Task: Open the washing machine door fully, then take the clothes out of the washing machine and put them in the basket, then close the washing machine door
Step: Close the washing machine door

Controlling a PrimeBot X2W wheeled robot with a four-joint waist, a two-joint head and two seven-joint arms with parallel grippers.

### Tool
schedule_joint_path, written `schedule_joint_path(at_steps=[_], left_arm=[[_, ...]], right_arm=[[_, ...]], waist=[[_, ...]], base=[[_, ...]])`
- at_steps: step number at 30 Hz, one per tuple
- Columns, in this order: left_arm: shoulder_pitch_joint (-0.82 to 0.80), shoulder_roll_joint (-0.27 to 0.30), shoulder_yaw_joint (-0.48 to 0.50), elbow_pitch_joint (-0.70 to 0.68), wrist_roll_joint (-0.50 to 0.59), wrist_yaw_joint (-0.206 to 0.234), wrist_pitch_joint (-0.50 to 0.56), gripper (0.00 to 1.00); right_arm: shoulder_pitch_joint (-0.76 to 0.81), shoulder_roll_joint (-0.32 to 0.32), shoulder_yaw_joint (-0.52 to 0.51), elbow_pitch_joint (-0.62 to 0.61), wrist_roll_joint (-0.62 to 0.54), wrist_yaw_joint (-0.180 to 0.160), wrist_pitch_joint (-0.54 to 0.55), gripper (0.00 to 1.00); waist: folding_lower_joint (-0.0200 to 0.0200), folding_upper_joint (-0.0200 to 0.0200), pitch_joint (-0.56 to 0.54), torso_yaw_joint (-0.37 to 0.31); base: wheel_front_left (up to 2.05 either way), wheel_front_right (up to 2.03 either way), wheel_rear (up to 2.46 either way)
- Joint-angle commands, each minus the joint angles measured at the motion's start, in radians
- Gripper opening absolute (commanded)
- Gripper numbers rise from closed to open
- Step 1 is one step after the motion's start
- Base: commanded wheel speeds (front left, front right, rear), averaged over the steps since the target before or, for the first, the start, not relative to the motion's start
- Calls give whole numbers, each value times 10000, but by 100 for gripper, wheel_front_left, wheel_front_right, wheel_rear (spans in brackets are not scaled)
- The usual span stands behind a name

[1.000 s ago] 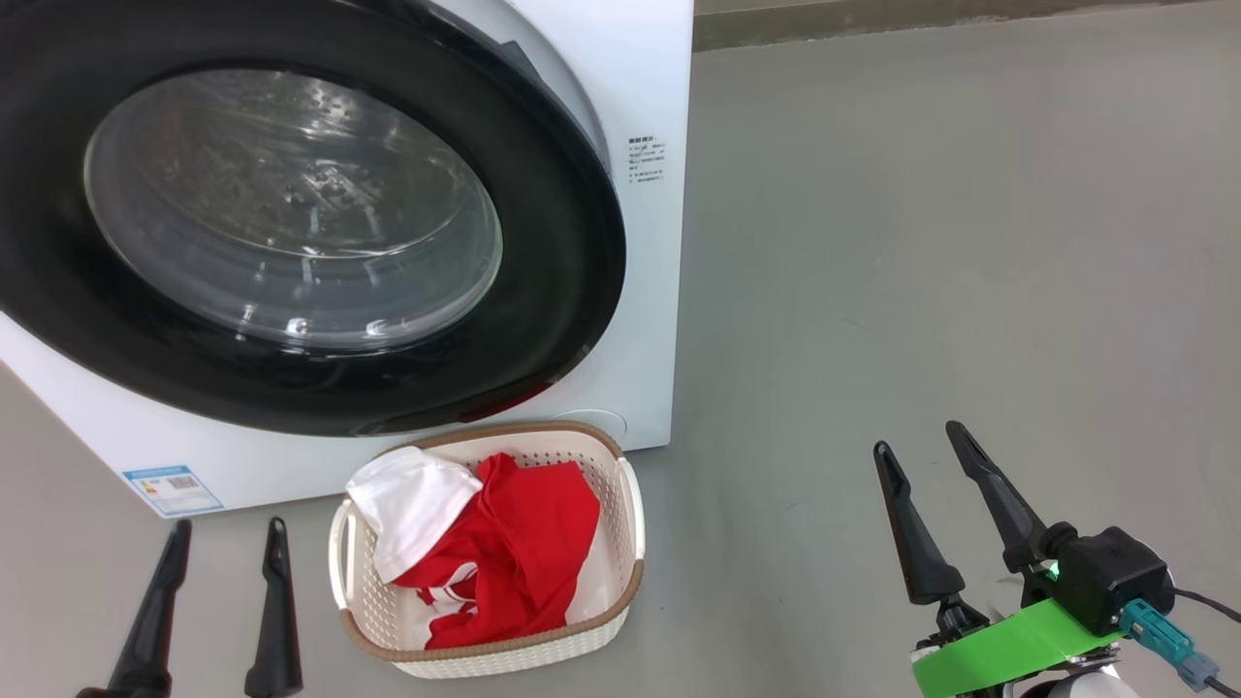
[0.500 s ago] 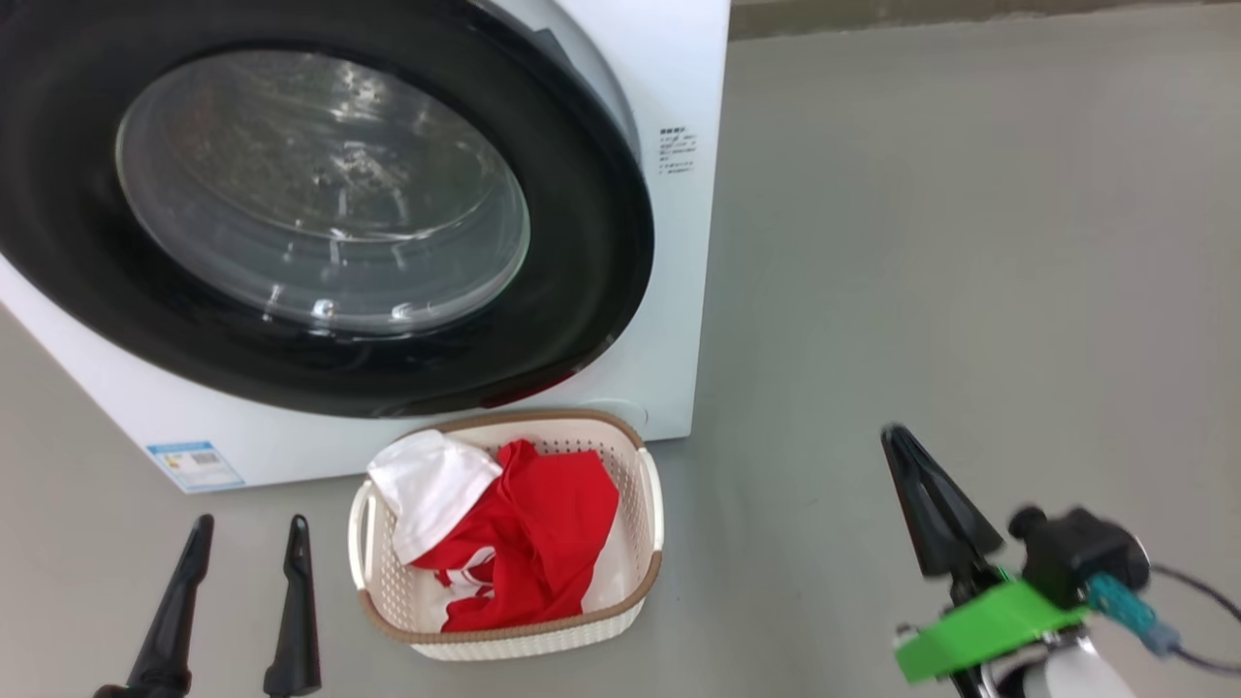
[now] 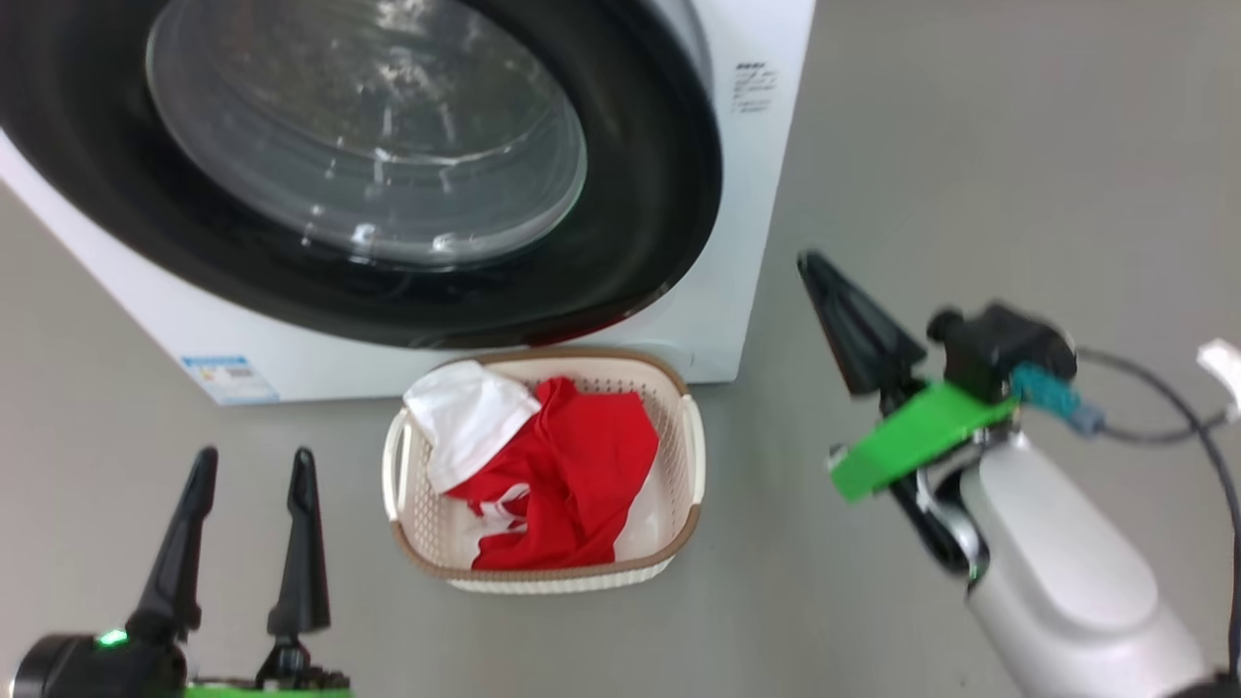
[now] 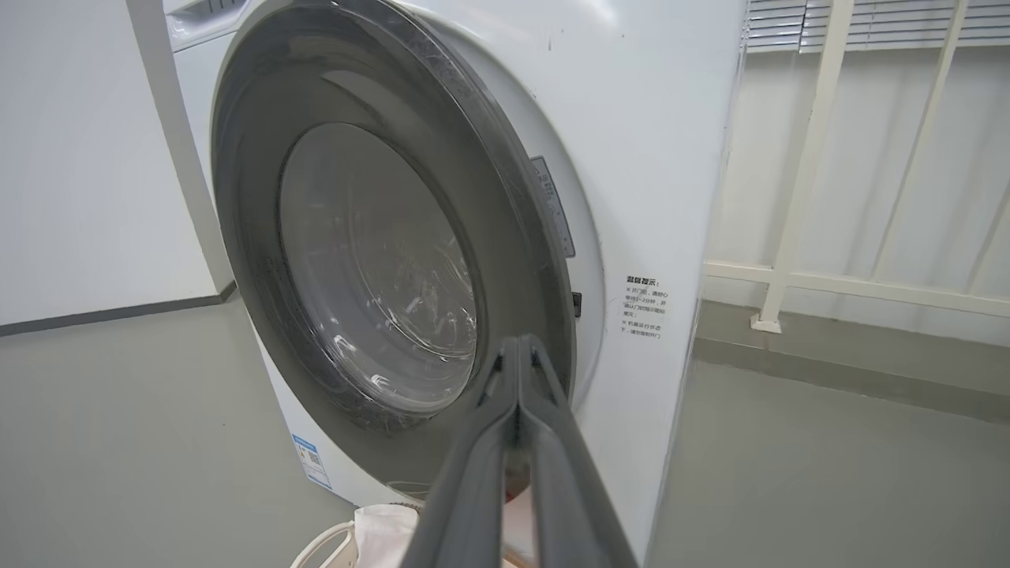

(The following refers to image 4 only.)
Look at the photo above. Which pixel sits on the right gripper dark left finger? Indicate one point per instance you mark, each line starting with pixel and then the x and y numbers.
pixel 473 489

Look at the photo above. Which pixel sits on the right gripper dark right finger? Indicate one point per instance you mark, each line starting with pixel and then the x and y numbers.
pixel 564 489

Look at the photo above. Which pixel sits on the large red white garment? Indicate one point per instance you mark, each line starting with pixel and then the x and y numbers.
pixel 387 536

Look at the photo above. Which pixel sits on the round black glass washer door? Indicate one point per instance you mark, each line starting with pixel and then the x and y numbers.
pixel 260 237

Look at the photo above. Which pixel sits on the cream perforated basket brown rim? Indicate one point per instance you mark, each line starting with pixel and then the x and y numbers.
pixel 323 544

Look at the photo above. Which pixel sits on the white front-load washing machine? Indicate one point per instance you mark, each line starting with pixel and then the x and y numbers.
pixel 655 158

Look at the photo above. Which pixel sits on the blue energy label sticker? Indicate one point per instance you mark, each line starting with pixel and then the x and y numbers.
pixel 312 461

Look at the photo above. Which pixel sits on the grey warning sticker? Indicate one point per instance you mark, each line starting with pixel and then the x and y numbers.
pixel 552 205

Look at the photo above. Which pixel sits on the white metal railing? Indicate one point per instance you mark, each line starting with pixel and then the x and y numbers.
pixel 797 197

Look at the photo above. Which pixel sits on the white detergent drawer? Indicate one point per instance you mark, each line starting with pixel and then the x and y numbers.
pixel 205 20

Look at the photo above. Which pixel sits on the white louvred blind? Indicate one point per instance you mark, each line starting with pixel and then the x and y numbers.
pixel 907 24

